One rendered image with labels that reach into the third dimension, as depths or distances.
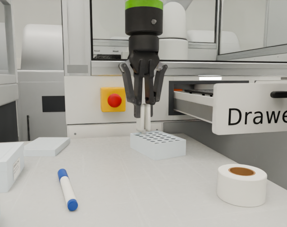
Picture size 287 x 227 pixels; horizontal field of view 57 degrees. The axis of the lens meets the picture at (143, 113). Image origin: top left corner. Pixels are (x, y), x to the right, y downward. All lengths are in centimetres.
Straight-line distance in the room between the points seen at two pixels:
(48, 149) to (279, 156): 82
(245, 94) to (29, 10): 373
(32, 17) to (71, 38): 329
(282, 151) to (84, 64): 78
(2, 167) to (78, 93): 40
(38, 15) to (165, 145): 364
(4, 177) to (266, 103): 53
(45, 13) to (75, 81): 331
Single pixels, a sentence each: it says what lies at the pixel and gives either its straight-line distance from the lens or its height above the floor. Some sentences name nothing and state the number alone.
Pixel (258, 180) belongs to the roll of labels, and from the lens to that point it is 41.
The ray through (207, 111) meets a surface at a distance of 65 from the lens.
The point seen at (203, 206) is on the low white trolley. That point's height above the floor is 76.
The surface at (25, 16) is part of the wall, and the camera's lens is 412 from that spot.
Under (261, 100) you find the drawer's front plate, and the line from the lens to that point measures 63.
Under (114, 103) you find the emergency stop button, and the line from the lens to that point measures 75.
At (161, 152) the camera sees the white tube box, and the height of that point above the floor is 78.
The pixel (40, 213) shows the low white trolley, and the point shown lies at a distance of 40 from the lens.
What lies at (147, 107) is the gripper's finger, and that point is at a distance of 66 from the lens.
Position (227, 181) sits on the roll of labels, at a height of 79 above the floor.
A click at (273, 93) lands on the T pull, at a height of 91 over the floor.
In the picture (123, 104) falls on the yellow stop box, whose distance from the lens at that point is 78.
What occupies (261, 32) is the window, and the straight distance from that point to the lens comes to 104.
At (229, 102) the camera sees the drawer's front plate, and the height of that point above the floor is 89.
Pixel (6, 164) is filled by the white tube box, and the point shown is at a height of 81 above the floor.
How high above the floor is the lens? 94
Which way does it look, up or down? 8 degrees down
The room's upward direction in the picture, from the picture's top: straight up
